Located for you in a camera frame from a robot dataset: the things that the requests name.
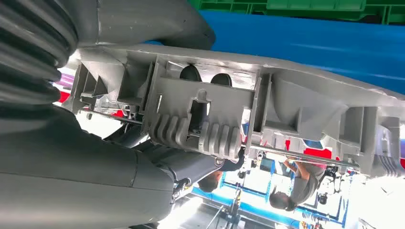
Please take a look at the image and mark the blue metal frame rack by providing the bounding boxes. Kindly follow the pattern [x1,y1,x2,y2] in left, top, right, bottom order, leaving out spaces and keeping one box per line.
[190,164,349,229]

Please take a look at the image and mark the green plastic crate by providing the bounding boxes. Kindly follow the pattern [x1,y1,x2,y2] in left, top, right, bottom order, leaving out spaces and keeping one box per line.
[190,0,405,25]

